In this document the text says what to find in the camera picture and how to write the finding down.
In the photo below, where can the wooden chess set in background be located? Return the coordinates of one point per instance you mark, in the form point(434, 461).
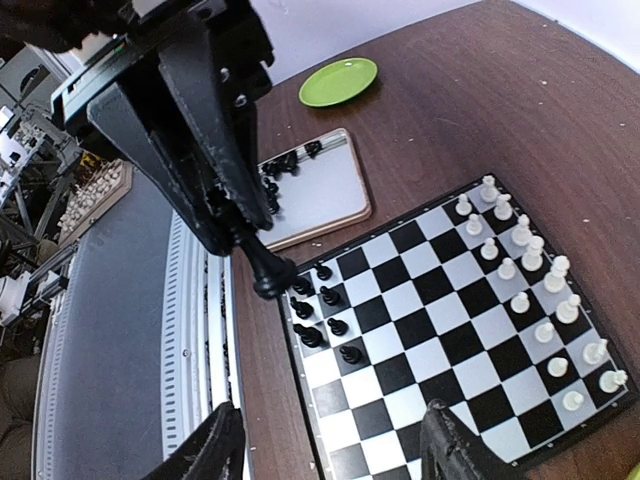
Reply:
point(93, 197)

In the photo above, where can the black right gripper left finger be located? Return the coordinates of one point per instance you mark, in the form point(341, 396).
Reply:
point(215, 450)

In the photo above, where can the black pawn placed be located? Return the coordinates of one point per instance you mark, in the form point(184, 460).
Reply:
point(337, 327)
point(350, 354)
point(323, 272)
point(330, 296)

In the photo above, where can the black piece back rank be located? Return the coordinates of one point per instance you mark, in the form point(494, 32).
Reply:
point(302, 286)
point(310, 336)
point(301, 309)

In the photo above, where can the aluminium front rail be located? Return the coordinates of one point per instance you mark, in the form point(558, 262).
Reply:
point(139, 351)

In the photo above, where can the metal tray with wood rim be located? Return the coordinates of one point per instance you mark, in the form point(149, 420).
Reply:
point(314, 189)

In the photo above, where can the white rook right corner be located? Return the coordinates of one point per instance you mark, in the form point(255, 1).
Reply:
point(612, 380)

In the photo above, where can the green plate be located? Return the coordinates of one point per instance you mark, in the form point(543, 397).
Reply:
point(338, 82)

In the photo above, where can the white pawn rightmost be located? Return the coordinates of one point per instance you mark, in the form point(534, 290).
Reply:
point(573, 400)

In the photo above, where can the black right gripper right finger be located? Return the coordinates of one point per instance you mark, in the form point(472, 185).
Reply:
point(450, 450)

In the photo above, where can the white knight right side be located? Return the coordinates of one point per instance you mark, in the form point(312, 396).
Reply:
point(595, 352)

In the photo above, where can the black and grey chessboard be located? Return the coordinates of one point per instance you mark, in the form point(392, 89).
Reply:
point(443, 303)

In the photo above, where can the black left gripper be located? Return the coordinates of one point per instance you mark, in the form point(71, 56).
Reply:
point(200, 63)

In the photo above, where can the black king chess piece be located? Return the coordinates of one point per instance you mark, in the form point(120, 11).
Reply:
point(273, 274)

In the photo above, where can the white pawn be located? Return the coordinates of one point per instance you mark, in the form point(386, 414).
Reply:
point(557, 367)
point(573, 400)
point(545, 332)

